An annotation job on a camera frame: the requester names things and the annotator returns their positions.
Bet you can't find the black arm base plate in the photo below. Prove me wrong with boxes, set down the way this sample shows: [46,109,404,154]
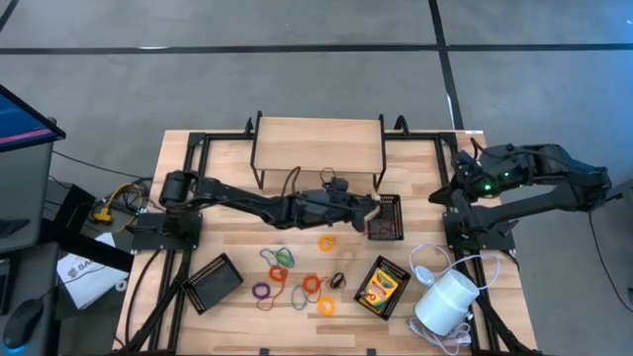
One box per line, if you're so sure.
[130,211,205,252]
[441,210,517,252]

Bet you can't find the yellow cable bundle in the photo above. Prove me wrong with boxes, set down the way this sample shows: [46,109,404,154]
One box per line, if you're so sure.
[90,180,152,226]

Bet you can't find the black slotted plastic basket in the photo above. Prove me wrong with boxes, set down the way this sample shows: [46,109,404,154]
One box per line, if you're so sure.
[352,254,412,321]
[180,252,245,316]
[365,193,406,242]

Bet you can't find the thin red rubber band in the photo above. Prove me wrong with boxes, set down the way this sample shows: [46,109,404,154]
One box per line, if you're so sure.
[318,275,347,294]
[254,279,289,312]
[368,219,400,237]

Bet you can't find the white printed cardboard box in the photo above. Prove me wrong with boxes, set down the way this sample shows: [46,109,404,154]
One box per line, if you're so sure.
[55,231,131,312]

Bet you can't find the yellow Crayola crayon box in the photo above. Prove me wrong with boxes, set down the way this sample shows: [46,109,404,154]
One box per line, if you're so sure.
[359,267,401,314]

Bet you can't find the black equipment box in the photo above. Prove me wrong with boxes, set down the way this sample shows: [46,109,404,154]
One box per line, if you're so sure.
[48,181,98,233]

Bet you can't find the white cylinder with cable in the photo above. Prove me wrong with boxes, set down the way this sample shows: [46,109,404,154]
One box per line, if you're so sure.
[406,241,502,356]

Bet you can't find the black computer mouse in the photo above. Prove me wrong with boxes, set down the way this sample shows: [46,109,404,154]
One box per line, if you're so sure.
[1,298,45,351]

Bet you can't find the blue rubber band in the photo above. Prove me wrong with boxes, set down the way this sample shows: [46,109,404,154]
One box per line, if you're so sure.
[289,284,310,312]

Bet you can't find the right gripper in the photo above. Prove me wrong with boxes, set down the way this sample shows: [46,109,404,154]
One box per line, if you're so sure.
[427,149,497,208]

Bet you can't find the green coil wrist keychain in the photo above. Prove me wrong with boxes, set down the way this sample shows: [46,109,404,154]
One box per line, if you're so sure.
[273,245,297,269]

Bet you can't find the computer monitor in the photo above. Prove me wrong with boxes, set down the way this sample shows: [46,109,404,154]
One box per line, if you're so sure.
[0,82,67,154]

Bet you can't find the grey metal stand leg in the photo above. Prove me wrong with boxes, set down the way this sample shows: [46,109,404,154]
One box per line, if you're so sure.
[608,176,633,205]

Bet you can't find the wide tan rubber band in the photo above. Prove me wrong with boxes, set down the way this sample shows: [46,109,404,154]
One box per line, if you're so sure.
[364,193,384,224]
[337,249,357,273]

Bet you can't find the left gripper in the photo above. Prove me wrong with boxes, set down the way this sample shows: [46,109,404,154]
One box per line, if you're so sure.
[313,190,383,234]

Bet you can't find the wooden shelf riser black legs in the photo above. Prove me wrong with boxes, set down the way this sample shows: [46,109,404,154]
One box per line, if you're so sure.
[249,111,388,192]

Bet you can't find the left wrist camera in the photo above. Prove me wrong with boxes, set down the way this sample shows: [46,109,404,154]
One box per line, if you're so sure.
[326,176,351,198]

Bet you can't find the grey computer case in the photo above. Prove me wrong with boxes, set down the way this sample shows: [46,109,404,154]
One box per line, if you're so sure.
[0,140,55,256]

